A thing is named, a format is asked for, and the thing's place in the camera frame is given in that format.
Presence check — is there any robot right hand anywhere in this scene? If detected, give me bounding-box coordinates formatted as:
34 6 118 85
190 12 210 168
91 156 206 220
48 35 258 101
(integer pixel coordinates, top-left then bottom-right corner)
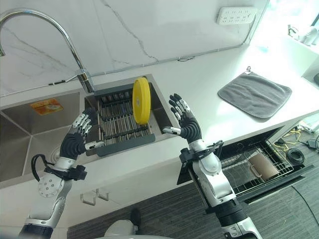
162 93 203 144

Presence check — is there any chrome gooseneck faucet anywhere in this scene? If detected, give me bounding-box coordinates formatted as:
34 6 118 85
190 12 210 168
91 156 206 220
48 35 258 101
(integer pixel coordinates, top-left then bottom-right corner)
0 7 96 94

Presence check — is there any stainless steel sink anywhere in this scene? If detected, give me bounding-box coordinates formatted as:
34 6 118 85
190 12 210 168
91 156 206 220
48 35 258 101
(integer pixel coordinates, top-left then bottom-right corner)
0 73 184 176

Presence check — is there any round sink drain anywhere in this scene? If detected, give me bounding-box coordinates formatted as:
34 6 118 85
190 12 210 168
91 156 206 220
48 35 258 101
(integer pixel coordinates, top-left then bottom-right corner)
46 144 66 168

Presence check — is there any dark dish drying rack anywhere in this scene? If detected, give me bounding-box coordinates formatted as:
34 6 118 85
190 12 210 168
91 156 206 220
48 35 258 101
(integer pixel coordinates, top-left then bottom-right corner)
86 84 156 157

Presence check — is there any coiled black cable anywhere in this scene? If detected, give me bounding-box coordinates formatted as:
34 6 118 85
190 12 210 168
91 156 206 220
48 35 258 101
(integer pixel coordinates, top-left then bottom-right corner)
286 148 305 165

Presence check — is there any wire dishwasher basket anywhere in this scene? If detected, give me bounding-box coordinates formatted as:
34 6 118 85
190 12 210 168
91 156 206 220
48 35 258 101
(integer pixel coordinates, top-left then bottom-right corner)
219 140 295 195

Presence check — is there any clear cabinet handle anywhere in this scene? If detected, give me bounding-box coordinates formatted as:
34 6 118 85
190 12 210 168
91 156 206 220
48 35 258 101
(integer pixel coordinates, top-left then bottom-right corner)
79 191 96 204
96 188 110 200

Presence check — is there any yellow round plate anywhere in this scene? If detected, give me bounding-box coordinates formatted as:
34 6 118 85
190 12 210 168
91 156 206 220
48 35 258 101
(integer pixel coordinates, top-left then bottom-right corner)
132 77 152 124

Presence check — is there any orange sticker label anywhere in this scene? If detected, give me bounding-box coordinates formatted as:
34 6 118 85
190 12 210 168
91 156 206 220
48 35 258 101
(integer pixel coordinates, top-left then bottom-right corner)
30 98 65 116

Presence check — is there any grey dish cloth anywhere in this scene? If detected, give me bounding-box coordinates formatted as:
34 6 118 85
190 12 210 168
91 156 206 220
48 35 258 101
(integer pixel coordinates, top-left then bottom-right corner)
217 72 293 123

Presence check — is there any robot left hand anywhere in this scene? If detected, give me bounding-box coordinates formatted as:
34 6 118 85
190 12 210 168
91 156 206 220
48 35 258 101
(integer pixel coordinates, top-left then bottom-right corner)
59 107 106 160

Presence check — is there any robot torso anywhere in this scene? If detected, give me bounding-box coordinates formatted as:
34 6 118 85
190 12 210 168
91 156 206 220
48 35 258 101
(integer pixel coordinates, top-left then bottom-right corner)
103 207 142 239

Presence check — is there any dishwasher drawer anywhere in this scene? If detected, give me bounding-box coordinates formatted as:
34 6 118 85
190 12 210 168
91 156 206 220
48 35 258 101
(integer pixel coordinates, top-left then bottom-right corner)
176 125 315 203

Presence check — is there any white kettle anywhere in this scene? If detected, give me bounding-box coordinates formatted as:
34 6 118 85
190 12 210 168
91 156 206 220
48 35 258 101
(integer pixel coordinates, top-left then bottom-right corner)
288 24 319 47

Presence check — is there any yellow cable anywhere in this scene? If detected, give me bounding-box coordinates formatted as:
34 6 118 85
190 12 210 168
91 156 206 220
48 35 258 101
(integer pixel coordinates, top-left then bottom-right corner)
273 129 306 150

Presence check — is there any brown mug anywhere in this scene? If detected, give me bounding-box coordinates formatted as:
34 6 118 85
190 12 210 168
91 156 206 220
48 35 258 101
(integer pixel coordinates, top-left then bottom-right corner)
249 154 280 181

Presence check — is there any white power strip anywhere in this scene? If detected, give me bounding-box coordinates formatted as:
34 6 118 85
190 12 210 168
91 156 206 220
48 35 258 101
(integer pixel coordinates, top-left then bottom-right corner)
215 6 258 25

